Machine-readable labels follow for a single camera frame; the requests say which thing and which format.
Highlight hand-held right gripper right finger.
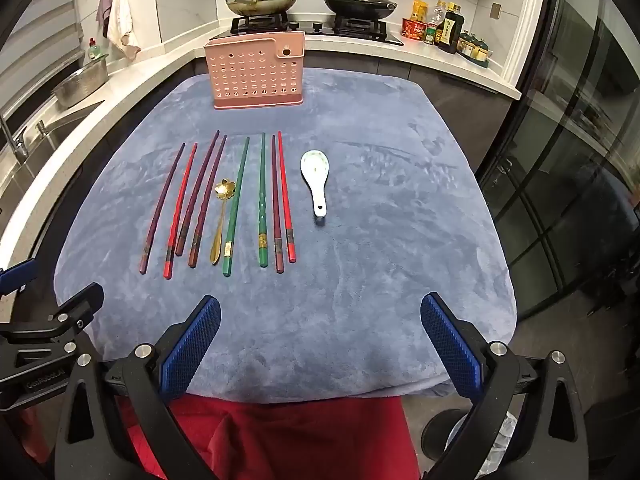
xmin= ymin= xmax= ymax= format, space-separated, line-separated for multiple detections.
xmin=420 ymin=291 xmax=593 ymax=480

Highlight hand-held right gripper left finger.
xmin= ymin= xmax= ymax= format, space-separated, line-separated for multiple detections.
xmin=52 ymin=294 xmax=222 ymax=480

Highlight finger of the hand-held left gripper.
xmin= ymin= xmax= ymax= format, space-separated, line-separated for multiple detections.
xmin=0 ymin=257 xmax=41 ymax=297
xmin=0 ymin=282 xmax=106 ymax=358

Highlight purple chopstick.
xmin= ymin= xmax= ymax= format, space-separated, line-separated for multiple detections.
xmin=140 ymin=142 xmax=187 ymax=276

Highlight green chopstick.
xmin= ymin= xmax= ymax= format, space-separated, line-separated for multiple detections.
xmin=222 ymin=136 xmax=250 ymax=277
xmin=257 ymin=132 xmax=270 ymax=268

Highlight dark red chopstick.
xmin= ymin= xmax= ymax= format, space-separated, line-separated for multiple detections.
xmin=270 ymin=134 xmax=286 ymax=275
xmin=175 ymin=130 xmax=221 ymax=257
xmin=188 ymin=134 xmax=228 ymax=268

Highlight gold flower spoon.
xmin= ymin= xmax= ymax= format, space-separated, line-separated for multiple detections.
xmin=209 ymin=178 xmax=235 ymax=266

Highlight white ceramic spoon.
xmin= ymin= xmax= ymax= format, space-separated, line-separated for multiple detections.
xmin=300 ymin=150 xmax=331 ymax=219

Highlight pink perforated utensil holder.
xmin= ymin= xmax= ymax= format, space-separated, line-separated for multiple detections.
xmin=203 ymin=31 xmax=307 ymax=110

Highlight black round stool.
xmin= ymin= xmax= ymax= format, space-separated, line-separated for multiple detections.
xmin=420 ymin=407 xmax=473 ymax=480

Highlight chrome faucet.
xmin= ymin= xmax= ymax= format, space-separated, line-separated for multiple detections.
xmin=0 ymin=112 xmax=51 ymax=166

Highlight red clothing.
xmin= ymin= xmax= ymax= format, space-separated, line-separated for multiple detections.
xmin=117 ymin=392 xmax=421 ymax=480

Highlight steel kitchen sink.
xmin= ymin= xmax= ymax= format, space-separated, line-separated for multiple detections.
xmin=0 ymin=100 xmax=106 ymax=201

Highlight blue plush blanket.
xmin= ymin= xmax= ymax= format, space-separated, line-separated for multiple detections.
xmin=52 ymin=67 xmax=518 ymax=406

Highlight steel bowl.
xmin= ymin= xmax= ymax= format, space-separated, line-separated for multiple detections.
xmin=51 ymin=57 xmax=110 ymax=108

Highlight black framed glass door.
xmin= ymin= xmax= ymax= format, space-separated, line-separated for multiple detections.
xmin=475 ymin=0 xmax=640 ymax=321

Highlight white window blinds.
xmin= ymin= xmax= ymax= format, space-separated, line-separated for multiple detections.
xmin=0 ymin=0 xmax=83 ymax=111

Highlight white hanging towel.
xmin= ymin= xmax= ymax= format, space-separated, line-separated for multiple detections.
xmin=107 ymin=0 xmax=142 ymax=61

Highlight purple hanging cloth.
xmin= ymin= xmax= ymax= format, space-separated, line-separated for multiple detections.
xmin=96 ymin=0 xmax=117 ymax=38

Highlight green condiment jar set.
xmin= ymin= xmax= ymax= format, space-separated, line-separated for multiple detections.
xmin=457 ymin=31 xmax=493 ymax=68

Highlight dark soy sauce bottle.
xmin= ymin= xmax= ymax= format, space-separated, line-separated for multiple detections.
xmin=439 ymin=4 xmax=466 ymax=55

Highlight red food tub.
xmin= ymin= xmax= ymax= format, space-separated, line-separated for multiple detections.
xmin=401 ymin=17 xmax=429 ymax=41

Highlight black gas stove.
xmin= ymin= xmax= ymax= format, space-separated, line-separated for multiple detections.
xmin=230 ymin=12 xmax=405 ymax=48

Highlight black wok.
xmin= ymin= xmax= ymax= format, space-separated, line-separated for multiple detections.
xmin=322 ymin=0 xmax=399 ymax=22

